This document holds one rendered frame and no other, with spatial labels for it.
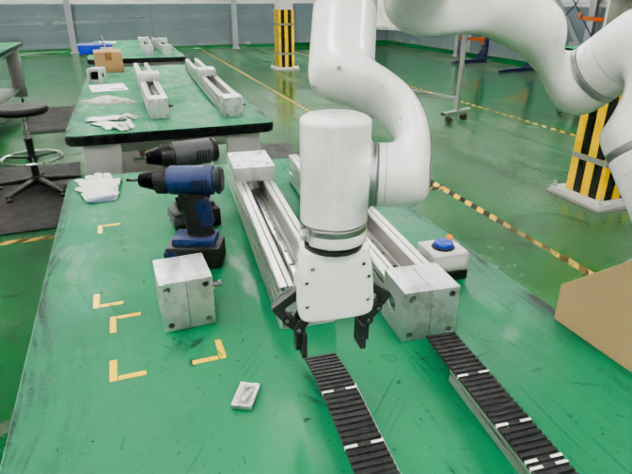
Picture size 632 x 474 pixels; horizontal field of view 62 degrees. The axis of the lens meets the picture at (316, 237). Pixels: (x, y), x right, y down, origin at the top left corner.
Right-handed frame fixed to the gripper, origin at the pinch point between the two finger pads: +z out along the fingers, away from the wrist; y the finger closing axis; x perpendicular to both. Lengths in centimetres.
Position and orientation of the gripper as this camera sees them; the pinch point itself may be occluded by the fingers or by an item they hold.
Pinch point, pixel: (331, 340)
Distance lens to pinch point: 75.2
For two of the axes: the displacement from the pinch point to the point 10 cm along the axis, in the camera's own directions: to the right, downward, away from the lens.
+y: 9.7, -1.0, 2.3
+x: -2.6, -4.0, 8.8
